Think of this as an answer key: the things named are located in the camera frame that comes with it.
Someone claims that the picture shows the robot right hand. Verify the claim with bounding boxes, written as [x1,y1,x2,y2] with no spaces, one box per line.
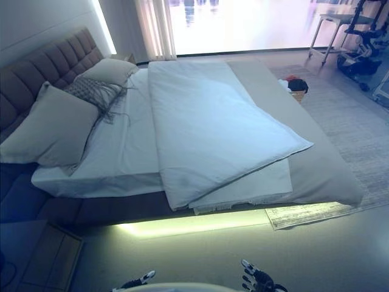
[241,259,287,292]

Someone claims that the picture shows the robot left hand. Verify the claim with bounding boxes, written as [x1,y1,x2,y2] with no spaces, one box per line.
[112,269,156,292]

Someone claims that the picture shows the white duvet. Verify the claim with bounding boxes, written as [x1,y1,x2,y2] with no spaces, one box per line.
[147,60,315,212]

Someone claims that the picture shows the brown cardboard box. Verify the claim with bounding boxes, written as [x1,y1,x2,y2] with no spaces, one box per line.
[0,162,196,226]

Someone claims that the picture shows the wooden nightstand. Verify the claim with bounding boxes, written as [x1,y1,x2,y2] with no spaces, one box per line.
[0,220,84,292]
[110,52,136,65]

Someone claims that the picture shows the beige bedspread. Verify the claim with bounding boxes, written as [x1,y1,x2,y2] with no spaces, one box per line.
[225,57,365,206]

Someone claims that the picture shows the pale patterned rug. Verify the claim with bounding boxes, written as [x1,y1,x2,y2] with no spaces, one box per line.
[263,63,389,232]

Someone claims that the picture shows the large beige pillow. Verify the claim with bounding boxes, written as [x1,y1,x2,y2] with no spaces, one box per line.
[0,81,102,169]

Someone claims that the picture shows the wicker laundry basket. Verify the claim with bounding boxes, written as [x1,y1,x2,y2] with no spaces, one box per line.
[291,88,309,106]

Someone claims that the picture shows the grey fringed cushion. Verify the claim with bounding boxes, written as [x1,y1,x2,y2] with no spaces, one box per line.
[63,75,138,126]

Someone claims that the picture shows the black garment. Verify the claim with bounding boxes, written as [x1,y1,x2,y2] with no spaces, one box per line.
[286,78,309,92]

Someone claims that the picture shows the small beige pillow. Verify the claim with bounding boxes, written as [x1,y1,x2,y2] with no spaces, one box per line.
[72,58,139,88]

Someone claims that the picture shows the brown tufted headboard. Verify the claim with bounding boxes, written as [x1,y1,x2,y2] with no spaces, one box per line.
[0,27,104,134]

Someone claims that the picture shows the black wheeled equipment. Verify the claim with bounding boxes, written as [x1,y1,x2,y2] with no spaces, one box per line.
[336,0,389,92]

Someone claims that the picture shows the sheer window curtain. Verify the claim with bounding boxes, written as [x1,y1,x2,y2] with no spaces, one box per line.
[133,0,177,60]

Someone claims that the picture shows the white side table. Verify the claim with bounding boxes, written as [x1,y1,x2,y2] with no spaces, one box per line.
[308,13,360,66]

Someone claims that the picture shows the white metal frame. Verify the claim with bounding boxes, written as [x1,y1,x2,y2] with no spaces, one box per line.
[371,81,389,105]

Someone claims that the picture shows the wall light strip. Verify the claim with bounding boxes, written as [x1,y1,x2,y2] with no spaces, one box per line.
[90,0,117,56]

